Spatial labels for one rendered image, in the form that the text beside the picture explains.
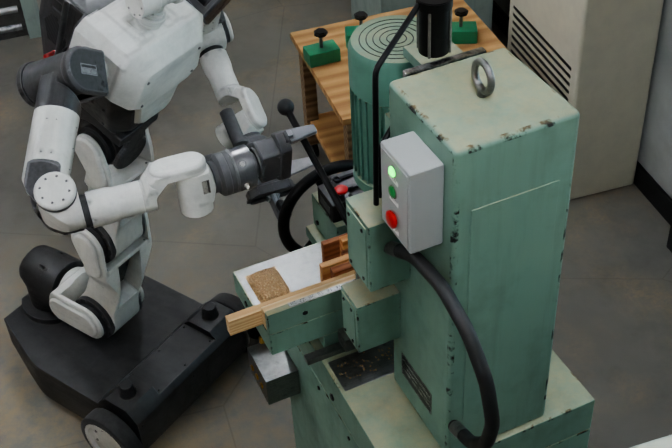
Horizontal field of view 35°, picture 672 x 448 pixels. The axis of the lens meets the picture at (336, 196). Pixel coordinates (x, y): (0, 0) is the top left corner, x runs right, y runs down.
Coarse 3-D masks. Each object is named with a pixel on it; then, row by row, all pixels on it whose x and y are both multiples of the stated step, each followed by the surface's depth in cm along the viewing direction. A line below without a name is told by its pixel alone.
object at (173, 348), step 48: (48, 288) 313; (144, 288) 332; (48, 336) 318; (144, 336) 316; (192, 336) 312; (240, 336) 319; (48, 384) 311; (96, 384) 303; (144, 384) 296; (192, 384) 306; (144, 432) 294
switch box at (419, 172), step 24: (384, 144) 165; (408, 144) 165; (384, 168) 167; (408, 168) 160; (432, 168) 160; (384, 192) 170; (408, 192) 161; (432, 192) 163; (384, 216) 174; (408, 216) 164; (432, 216) 166; (408, 240) 168; (432, 240) 169
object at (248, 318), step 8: (352, 272) 222; (328, 280) 220; (304, 288) 219; (312, 288) 219; (280, 296) 217; (288, 296) 217; (264, 304) 216; (240, 312) 214; (248, 312) 214; (256, 312) 214; (232, 320) 213; (240, 320) 213; (248, 320) 214; (256, 320) 215; (232, 328) 214; (240, 328) 215; (248, 328) 216
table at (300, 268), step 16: (320, 240) 240; (288, 256) 232; (304, 256) 232; (320, 256) 232; (240, 272) 229; (288, 272) 228; (304, 272) 228; (240, 288) 227; (256, 304) 221; (320, 320) 218; (336, 320) 220; (272, 336) 215; (288, 336) 217; (304, 336) 219; (320, 336) 221; (272, 352) 218
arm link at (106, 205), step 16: (96, 192) 204; (112, 192) 204; (128, 192) 205; (80, 208) 202; (96, 208) 203; (112, 208) 204; (128, 208) 205; (144, 208) 206; (48, 224) 207; (64, 224) 202; (80, 224) 203; (96, 224) 204
